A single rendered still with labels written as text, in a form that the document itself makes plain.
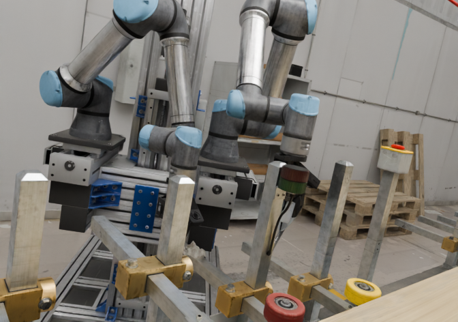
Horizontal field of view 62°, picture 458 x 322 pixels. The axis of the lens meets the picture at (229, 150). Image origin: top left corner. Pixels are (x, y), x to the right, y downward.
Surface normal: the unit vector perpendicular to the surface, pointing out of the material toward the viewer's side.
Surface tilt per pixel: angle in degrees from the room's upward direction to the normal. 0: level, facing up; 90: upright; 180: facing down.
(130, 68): 90
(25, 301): 90
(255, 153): 90
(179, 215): 90
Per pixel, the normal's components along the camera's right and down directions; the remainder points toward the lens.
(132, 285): 0.61, 0.23
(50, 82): -0.58, 0.11
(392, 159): -0.77, -0.04
